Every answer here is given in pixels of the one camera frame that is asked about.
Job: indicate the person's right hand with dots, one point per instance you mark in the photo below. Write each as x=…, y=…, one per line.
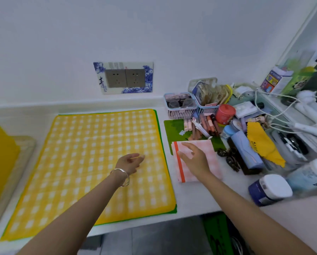
x=198, y=164

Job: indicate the person's left hand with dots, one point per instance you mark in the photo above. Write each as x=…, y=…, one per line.
x=128, y=163

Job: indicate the person's right thumb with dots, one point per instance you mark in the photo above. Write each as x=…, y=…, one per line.
x=182, y=155

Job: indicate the person's left fingers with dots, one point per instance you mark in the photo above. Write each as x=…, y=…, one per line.
x=137, y=159

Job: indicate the thin yellow stick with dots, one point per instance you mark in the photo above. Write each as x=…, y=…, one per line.
x=134, y=158

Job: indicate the person's left forearm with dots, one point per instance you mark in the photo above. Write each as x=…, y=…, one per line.
x=76, y=217

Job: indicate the person's right forearm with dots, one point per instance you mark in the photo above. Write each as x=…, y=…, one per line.
x=243, y=215

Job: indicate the green cloth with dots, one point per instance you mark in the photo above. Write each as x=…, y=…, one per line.
x=173, y=127

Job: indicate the pile of lipstick tubes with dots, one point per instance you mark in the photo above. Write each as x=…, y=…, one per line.
x=205, y=124

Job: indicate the pink plastic basket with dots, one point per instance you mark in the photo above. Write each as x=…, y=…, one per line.
x=181, y=110

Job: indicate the black hair clip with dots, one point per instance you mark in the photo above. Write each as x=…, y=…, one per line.
x=231, y=161

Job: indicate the small blue capped bottle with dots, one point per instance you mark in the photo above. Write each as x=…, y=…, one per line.
x=228, y=131

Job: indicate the blue plastic basket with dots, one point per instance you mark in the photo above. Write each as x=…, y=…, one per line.
x=208, y=108

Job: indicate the yellow checked mat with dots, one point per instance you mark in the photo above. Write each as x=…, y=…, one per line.
x=81, y=146

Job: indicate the red round tin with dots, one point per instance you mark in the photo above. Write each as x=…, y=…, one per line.
x=224, y=114

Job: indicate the light blue bottle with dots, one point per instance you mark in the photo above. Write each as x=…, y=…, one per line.
x=244, y=148

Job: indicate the white compact case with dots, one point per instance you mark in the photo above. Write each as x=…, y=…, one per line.
x=245, y=109

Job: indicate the yellow cloth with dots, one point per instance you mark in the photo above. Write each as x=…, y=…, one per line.
x=262, y=143

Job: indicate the green bag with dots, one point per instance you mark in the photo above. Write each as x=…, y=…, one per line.
x=216, y=233

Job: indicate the dark blue jar white lid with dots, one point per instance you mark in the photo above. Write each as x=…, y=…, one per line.
x=270, y=189

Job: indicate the colourful carton box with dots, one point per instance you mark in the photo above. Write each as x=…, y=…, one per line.
x=272, y=79

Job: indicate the white plastic bottle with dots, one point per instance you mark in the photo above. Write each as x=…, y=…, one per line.
x=307, y=175

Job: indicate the white hair styling tool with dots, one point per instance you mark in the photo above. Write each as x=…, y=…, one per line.
x=311, y=129

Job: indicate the green panda print box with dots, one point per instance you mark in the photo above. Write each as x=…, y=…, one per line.
x=297, y=82

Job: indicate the yellow plastic bin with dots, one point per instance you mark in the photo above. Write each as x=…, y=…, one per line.
x=0, y=156

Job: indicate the grey wall socket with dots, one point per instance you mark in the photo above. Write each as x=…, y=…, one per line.
x=115, y=78
x=135, y=78

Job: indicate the blue white socket frame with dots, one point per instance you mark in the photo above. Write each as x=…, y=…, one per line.
x=147, y=76

